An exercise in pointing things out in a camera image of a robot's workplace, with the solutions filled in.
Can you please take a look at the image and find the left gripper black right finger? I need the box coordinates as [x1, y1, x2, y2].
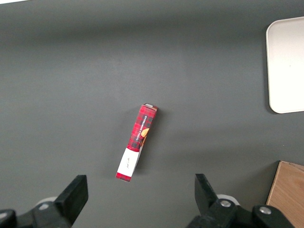
[187, 173, 294, 228]

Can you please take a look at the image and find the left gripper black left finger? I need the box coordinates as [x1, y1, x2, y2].
[0, 175, 89, 228]

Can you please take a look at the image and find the beige rectangular tray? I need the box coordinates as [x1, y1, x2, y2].
[266, 16, 304, 114]

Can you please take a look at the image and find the wooden drawer cabinet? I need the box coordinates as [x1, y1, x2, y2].
[266, 161, 304, 228]

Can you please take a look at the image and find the red plaid cookie box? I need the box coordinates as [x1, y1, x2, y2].
[115, 103, 159, 183]

